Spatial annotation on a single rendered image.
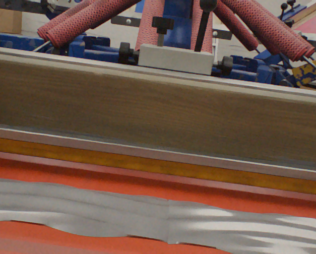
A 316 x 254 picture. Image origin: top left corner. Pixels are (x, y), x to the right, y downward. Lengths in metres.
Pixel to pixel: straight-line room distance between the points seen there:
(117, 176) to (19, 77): 0.14
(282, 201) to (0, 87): 0.30
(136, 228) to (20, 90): 0.18
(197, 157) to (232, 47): 4.21
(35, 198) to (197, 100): 0.17
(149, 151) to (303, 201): 0.17
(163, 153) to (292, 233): 0.13
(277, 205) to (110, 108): 0.19
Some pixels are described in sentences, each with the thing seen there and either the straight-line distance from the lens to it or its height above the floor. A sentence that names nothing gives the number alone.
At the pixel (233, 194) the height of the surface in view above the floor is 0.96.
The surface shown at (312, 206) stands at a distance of 0.40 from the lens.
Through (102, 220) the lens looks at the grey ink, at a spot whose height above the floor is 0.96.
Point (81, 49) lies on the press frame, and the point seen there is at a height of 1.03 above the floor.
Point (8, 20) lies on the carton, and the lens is 4.41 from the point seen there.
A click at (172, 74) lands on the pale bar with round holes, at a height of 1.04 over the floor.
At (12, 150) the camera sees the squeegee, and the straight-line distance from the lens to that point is 0.40.
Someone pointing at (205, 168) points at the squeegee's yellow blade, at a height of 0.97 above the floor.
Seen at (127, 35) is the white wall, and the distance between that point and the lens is 4.49.
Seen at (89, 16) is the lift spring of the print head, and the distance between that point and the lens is 0.98.
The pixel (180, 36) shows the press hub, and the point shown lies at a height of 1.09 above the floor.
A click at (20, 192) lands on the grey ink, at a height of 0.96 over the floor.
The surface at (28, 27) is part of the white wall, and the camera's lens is 4.77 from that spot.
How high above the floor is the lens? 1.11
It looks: 15 degrees down
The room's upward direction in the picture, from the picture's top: 8 degrees clockwise
